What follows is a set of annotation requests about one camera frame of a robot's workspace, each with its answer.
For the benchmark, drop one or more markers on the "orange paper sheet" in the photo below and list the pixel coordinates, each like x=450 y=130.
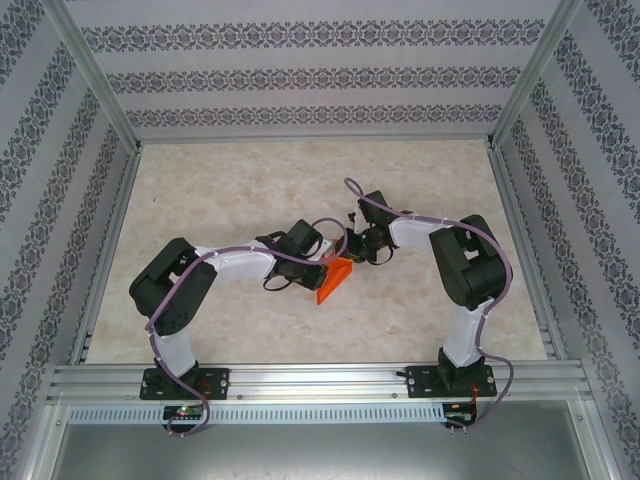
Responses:
x=335 y=280

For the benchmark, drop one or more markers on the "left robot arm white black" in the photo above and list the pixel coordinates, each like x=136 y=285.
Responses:
x=150 y=290

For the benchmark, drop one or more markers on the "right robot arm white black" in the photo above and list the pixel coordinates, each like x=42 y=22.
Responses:
x=470 y=270

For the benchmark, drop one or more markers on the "grey metal sheet panel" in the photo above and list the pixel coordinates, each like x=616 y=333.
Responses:
x=320 y=455

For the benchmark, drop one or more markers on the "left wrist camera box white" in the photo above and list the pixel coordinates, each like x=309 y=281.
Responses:
x=328 y=247

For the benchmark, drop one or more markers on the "aluminium mounting rail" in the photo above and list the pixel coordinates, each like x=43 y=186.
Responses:
x=320 y=380

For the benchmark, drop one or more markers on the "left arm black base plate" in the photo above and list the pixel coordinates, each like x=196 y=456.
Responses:
x=220 y=384

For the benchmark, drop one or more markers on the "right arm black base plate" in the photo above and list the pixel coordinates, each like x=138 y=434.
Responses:
x=420 y=382

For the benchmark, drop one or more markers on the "aluminium table side rail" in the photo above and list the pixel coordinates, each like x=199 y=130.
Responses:
x=529 y=250
x=107 y=250

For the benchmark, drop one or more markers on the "aluminium frame post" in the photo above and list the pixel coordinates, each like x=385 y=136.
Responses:
x=97 y=75
x=531 y=75

